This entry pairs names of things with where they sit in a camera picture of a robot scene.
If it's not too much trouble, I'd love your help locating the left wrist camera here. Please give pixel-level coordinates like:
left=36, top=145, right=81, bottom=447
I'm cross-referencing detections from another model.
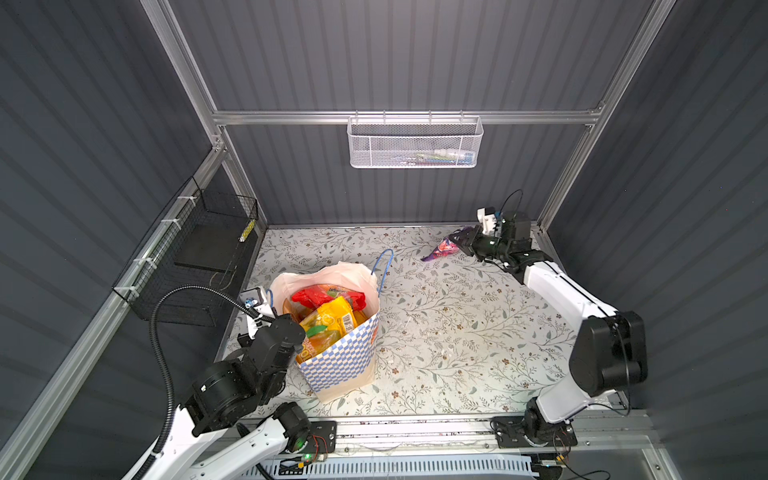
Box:
left=239, top=286, right=276, bottom=339

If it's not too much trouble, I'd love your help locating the floral table cloth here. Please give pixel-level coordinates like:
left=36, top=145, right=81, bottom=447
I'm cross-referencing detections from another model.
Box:
left=243, top=226, right=577, bottom=417

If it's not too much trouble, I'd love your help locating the yellow tag in basket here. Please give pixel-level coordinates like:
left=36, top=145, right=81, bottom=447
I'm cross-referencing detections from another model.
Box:
left=239, top=219, right=256, bottom=243

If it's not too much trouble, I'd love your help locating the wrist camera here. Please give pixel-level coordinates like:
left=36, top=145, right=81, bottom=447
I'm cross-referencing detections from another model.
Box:
left=477, top=207, right=502, bottom=237
left=239, top=286, right=276, bottom=339

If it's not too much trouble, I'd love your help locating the small purple snack bag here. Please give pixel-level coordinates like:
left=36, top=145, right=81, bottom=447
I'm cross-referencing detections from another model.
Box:
left=421, top=236, right=460, bottom=262

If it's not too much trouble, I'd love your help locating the red snack bag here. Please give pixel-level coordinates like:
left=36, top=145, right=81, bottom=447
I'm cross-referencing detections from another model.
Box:
left=291, top=284, right=367, bottom=311

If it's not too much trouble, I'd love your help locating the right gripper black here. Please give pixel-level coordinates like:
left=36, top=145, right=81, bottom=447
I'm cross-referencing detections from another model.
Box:
left=449, top=227, right=510, bottom=263

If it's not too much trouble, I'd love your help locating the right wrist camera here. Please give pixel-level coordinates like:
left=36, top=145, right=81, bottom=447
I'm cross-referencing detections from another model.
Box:
left=477, top=207, right=502, bottom=237

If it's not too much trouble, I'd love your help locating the blue checkered paper bag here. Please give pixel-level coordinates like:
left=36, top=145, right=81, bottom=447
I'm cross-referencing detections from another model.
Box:
left=270, top=262, right=384, bottom=403

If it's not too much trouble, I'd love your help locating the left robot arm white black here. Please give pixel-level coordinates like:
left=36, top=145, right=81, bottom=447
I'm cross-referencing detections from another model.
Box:
left=124, top=315, right=311, bottom=479

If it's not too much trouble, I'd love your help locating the white wire wall basket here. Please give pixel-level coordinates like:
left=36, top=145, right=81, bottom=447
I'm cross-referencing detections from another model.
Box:
left=346, top=113, right=484, bottom=169

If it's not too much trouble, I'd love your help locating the yellow snack bag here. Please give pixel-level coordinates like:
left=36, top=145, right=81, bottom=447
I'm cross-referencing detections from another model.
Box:
left=296, top=297, right=368, bottom=364

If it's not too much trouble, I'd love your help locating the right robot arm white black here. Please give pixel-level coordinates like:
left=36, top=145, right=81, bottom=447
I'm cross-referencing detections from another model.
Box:
left=448, top=209, right=648, bottom=448

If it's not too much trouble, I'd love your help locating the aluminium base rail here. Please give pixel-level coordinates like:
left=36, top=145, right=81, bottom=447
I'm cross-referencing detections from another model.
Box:
left=161, top=413, right=679, bottom=480

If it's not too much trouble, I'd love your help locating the black wire side basket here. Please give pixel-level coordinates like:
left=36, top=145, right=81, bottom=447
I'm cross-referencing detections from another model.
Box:
left=113, top=179, right=260, bottom=320

